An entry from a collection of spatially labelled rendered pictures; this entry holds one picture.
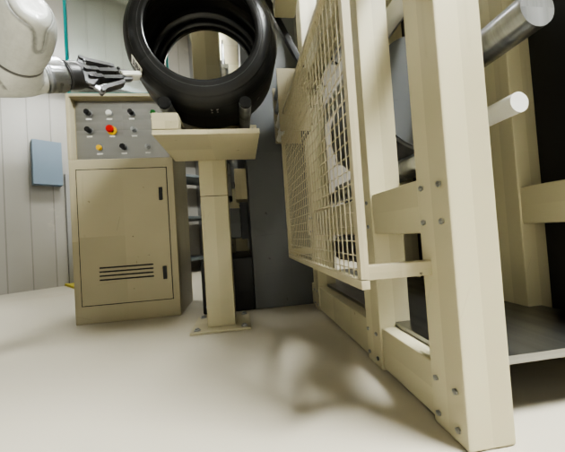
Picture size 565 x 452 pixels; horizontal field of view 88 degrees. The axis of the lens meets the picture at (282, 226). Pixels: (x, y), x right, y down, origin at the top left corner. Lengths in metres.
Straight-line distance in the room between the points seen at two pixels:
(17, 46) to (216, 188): 0.84
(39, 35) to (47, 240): 3.37
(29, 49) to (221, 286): 1.03
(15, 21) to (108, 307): 1.40
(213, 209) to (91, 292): 0.86
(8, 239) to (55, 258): 0.44
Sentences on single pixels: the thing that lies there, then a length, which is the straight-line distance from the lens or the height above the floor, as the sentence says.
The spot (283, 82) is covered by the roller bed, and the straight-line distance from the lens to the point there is 1.54.
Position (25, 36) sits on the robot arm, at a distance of 0.87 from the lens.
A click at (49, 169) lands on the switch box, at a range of 4.08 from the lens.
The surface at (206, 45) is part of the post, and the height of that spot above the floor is 1.35.
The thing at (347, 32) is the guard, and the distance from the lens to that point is 0.71.
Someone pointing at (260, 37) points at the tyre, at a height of 1.13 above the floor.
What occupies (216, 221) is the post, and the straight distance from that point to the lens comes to 1.42.
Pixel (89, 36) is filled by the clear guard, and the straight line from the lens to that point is 2.26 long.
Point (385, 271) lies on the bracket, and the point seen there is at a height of 0.33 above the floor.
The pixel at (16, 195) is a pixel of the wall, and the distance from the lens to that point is 4.12.
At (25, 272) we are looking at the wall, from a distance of 4.09.
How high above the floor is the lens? 0.42
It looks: 2 degrees up
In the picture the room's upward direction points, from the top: 4 degrees counter-clockwise
